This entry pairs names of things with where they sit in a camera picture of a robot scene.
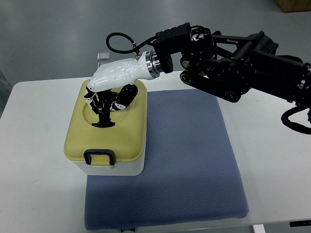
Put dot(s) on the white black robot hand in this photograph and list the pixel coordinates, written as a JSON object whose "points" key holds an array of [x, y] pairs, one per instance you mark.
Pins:
{"points": [[122, 73]]}

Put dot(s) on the yellow storage box lid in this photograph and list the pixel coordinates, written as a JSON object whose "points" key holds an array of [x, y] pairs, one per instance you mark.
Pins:
{"points": [[126, 138]]}

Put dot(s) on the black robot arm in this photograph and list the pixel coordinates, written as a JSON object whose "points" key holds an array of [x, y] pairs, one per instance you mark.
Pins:
{"points": [[229, 66]]}

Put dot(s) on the white storage box base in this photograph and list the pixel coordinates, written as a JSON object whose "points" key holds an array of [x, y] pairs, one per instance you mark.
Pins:
{"points": [[118, 169]]}

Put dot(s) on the cardboard box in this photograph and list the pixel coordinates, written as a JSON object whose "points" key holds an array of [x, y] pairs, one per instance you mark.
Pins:
{"points": [[292, 6]]}

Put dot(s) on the clear floor tile marker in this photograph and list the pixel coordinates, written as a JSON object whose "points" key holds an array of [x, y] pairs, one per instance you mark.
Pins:
{"points": [[103, 56]]}

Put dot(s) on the blue front latch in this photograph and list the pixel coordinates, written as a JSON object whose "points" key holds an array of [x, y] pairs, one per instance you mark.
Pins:
{"points": [[99, 157]]}

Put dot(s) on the blue textured mat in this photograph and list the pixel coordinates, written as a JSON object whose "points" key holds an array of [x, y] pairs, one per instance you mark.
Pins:
{"points": [[190, 172]]}

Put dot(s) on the black table control panel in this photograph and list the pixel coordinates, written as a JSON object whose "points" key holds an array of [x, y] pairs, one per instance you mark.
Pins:
{"points": [[301, 223]]}

